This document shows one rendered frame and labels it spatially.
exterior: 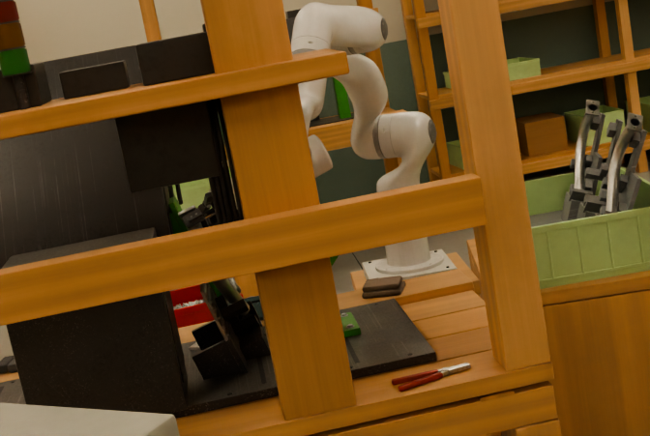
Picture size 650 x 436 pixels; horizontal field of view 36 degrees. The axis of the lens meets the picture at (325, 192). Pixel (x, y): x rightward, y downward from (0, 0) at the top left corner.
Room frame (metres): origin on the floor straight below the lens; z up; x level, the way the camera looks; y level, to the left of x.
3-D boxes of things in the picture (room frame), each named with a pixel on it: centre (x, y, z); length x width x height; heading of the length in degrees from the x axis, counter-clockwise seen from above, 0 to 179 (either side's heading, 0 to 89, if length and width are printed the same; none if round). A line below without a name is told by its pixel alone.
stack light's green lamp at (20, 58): (1.80, 0.49, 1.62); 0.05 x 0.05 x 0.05
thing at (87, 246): (1.96, 0.50, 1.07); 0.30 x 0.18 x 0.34; 96
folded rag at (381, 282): (2.44, -0.10, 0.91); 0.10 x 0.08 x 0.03; 74
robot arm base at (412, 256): (2.72, -0.20, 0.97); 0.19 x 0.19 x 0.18
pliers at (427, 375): (1.87, -0.14, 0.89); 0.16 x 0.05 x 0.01; 104
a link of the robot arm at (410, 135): (2.71, -0.23, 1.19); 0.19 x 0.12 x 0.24; 66
